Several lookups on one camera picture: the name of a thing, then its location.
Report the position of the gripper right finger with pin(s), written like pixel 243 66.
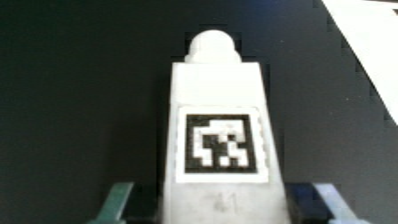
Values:
pixel 317 205

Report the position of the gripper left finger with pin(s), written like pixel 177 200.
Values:
pixel 111 212

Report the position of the white table leg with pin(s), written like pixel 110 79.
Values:
pixel 223 185

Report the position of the white base AprilTag sheet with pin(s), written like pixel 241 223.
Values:
pixel 367 20

